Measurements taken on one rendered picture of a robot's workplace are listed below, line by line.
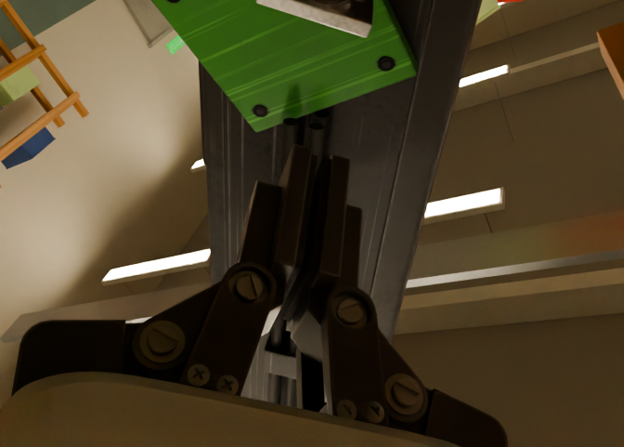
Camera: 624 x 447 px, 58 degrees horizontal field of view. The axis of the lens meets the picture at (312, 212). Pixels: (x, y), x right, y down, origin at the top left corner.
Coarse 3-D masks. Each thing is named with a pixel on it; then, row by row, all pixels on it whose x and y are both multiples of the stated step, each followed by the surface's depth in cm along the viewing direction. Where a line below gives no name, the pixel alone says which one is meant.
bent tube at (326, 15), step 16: (256, 0) 26; (272, 0) 26; (288, 0) 26; (304, 0) 26; (320, 0) 26; (336, 0) 26; (352, 0) 27; (368, 0) 27; (304, 16) 26; (320, 16) 26; (336, 16) 26; (352, 16) 26; (368, 16) 27; (352, 32) 27; (368, 32) 26
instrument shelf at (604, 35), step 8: (616, 24) 78; (600, 32) 78; (608, 32) 77; (616, 32) 76; (600, 40) 77; (608, 40) 75; (616, 40) 74; (600, 48) 80; (608, 48) 73; (616, 48) 72; (608, 56) 72; (616, 56) 71; (608, 64) 75; (616, 64) 69; (616, 72) 69; (616, 80) 71
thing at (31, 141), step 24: (0, 0) 570; (24, 24) 594; (0, 48) 616; (0, 72) 555; (24, 72) 587; (0, 96) 574; (72, 96) 625; (48, 120) 592; (24, 144) 569; (48, 144) 595
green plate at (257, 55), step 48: (192, 0) 31; (240, 0) 30; (384, 0) 30; (192, 48) 33; (240, 48) 33; (288, 48) 32; (336, 48) 32; (384, 48) 32; (240, 96) 35; (288, 96) 35; (336, 96) 35
